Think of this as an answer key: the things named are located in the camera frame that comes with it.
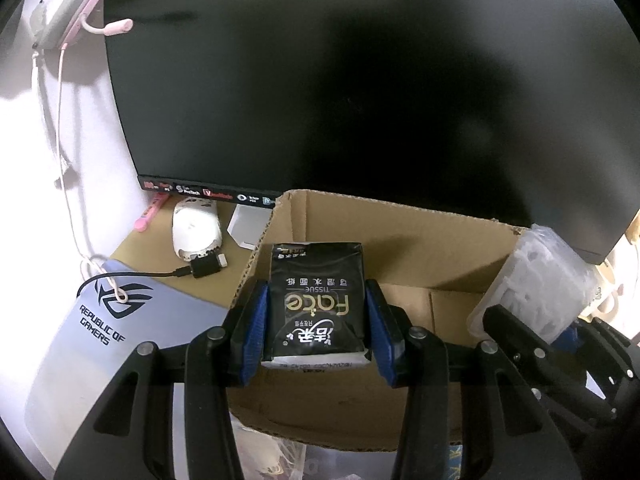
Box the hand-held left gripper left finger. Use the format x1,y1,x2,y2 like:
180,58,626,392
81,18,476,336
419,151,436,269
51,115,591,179
54,280,271,480

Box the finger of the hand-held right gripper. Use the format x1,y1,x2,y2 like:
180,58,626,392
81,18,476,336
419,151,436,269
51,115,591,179
482,305,618,428
572,320,640,391

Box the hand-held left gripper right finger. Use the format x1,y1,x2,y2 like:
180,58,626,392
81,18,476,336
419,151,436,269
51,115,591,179
364,278,571,480

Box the clear plastic storage box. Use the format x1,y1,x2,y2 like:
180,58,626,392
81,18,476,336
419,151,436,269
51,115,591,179
466,223,598,348

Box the black tissue pack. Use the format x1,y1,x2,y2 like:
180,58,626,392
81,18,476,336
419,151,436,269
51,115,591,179
261,242,373,368

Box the brown cardboard box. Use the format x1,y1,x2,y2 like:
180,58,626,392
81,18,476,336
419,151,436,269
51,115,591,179
227,189,531,453

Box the white folded card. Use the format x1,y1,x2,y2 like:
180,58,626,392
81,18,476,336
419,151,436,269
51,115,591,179
227,205,273,250

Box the white computer mouse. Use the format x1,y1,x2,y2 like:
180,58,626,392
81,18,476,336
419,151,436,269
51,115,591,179
171,196,222,261

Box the clear plastic bag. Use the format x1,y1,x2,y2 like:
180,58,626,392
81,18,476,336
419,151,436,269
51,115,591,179
230,412,401,480

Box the pink pen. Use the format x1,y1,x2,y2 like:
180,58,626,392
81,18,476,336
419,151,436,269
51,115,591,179
134,192,168,233

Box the grey logo mouse pad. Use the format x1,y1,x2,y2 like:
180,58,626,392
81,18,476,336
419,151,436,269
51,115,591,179
25,257,261,480

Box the black computer monitor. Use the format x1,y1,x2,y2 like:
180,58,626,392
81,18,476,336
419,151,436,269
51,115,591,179
102,0,640,266

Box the black adapter cable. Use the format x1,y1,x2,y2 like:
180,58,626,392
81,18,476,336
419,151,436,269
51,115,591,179
76,254,228,302

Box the white headset strap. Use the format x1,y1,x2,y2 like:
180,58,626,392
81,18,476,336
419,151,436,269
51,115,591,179
30,50,76,176

